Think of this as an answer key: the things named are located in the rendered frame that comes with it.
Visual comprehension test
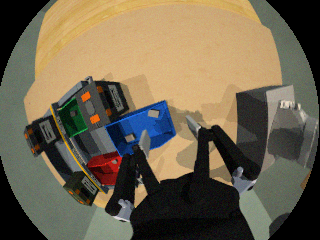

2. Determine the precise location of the blue bin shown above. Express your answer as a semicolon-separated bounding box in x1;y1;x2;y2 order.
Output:
104;100;176;157

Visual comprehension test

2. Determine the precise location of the dark grey metal shelf rack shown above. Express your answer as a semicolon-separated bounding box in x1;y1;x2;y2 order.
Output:
44;76;143;194

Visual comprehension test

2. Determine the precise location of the red open bin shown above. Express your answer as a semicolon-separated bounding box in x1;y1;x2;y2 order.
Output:
86;151;122;185

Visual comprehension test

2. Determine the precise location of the green open bin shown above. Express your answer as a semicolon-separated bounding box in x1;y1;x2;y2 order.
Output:
58;98;88;138

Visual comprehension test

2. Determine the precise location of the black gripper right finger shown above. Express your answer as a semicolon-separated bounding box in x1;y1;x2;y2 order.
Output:
185;115;261;206

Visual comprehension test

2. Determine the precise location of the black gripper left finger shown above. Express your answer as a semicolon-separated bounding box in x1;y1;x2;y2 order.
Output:
105;130;171;222

